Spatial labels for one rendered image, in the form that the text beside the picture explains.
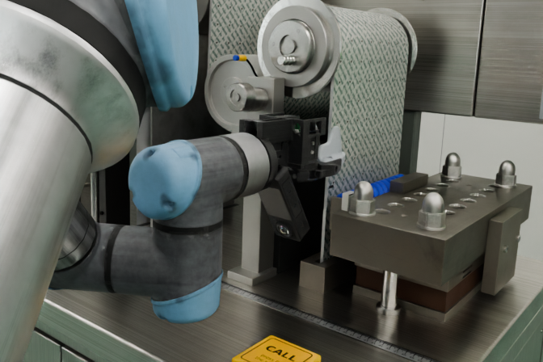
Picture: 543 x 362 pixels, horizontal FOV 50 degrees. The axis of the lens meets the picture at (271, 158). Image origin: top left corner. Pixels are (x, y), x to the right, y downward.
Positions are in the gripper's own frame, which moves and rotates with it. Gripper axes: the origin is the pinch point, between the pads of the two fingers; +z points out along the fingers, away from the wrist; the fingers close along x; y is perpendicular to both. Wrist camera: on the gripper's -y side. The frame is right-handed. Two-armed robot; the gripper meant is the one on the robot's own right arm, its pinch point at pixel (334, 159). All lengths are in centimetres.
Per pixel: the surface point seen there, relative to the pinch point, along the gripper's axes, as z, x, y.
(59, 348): -29.2, 26.6, -28.1
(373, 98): 10.2, -0.2, 8.4
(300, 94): -2.6, 4.9, 9.3
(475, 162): 263, 63, -45
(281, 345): -23.9, -9.0, -16.6
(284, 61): -7.4, 4.6, 13.9
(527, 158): 263, 35, -39
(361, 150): 7.4, -0.3, 0.4
